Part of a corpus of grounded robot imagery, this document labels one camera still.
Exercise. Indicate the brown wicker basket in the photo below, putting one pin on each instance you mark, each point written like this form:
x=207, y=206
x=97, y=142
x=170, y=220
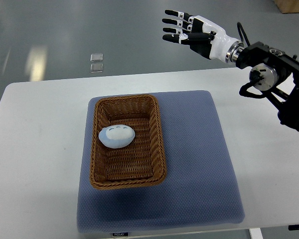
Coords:
x=141, y=163

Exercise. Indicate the wooden box corner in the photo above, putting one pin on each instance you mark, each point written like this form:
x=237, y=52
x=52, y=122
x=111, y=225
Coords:
x=287, y=6

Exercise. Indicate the upper clear floor plate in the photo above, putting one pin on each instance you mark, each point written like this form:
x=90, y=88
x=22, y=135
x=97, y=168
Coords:
x=96, y=57

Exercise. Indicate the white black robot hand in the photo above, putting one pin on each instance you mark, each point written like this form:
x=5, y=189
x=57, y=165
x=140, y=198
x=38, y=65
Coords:
x=218, y=46

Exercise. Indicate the white table leg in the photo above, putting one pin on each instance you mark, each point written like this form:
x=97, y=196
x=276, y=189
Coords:
x=255, y=233

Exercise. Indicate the blue foam cushion mat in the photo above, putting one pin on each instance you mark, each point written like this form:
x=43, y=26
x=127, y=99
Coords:
x=200, y=188

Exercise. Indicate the lower clear floor plate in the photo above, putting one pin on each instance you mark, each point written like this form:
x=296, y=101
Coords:
x=96, y=67

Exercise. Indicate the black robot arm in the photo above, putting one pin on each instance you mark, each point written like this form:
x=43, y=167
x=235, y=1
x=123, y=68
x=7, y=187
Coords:
x=274, y=75

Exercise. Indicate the blue white plush toy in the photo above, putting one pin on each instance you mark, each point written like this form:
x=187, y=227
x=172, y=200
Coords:
x=116, y=136

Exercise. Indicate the clear floor plate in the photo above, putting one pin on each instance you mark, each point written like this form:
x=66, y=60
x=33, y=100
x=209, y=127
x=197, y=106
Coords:
x=96, y=67
x=96, y=57

